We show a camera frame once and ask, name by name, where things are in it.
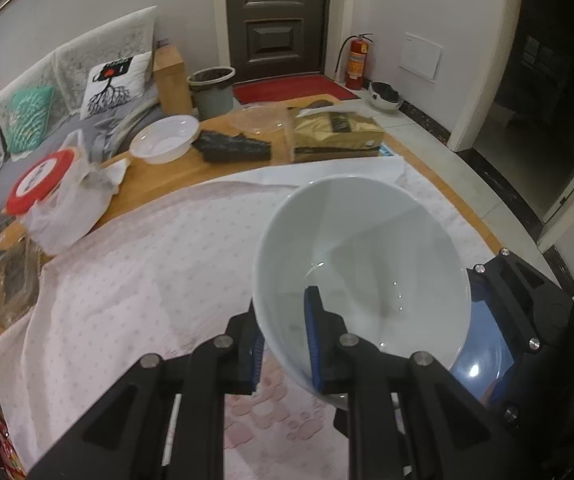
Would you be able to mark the clear plastic lid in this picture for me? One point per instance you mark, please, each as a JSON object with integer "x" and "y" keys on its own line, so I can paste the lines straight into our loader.
{"x": 259, "y": 119}

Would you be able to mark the white disposable bowl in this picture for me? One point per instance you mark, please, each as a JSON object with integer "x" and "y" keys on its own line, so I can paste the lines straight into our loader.
{"x": 164, "y": 140}

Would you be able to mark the white cushion black tree print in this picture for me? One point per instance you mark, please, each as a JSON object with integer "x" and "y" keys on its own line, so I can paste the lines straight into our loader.
{"x": 114, "y": 85}

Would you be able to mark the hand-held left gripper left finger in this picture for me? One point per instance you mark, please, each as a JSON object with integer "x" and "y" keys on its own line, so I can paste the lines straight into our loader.
{"x": 256, "y": 365}

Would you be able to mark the teal patterned cushion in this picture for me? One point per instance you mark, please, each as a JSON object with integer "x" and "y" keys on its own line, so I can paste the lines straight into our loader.
{"x": 29, "y": 120}

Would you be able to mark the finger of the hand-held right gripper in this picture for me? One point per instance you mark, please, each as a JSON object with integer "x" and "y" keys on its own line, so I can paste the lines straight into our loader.
{"x": 522, "y": 400}
{"x": 527, "y": 300}

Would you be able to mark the white dotted table cloth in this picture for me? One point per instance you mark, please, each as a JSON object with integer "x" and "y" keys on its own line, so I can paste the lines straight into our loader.
{"x": 142, "y": 270}

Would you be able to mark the red doormat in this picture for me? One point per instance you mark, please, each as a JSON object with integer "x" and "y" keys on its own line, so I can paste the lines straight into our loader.
{"x": 292, "y": 89}

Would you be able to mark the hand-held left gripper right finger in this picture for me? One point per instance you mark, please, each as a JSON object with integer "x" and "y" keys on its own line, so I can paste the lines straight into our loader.
{"x": 313, "y": 340}

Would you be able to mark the red lid container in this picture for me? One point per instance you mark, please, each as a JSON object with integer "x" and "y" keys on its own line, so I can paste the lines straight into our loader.
{"x": 39, "y": 180}

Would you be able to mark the white wall panel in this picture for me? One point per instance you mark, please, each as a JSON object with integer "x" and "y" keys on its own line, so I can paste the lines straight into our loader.
{"x": 421, "y": 57}

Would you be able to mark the blue packet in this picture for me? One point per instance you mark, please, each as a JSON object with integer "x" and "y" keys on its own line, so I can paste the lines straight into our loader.
{"x": 384, "y": 150}

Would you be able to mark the clear plastic bag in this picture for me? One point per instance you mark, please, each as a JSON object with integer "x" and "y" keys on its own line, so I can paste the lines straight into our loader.
{"x": 77, "y": 210}

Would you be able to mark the clear glass tray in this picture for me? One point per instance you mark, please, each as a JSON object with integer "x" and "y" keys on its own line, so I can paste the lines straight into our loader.
{"x": 14, "y": 285}

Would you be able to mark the dark brown door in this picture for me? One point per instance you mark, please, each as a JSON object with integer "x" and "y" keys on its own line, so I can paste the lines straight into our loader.
{"x": 272, "y": 20}

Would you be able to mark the grey sofa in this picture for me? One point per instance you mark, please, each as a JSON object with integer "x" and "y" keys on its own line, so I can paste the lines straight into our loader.
{"x": 67, "y": 85}

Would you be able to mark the red fire extinguisher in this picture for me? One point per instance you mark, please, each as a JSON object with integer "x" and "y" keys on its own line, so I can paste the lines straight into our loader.
{"x": 356, "y": 62}

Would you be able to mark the gold tissue pack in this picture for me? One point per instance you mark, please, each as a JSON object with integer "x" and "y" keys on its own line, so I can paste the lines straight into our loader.
{"x": 337, "y": 135}

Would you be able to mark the grey trash bin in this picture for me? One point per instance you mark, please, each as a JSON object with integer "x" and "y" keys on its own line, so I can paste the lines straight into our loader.
{"x": 212, "y": 95}

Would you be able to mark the blue plate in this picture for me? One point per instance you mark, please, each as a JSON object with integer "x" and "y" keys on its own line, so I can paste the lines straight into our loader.
{"x": 482, "y": 355}

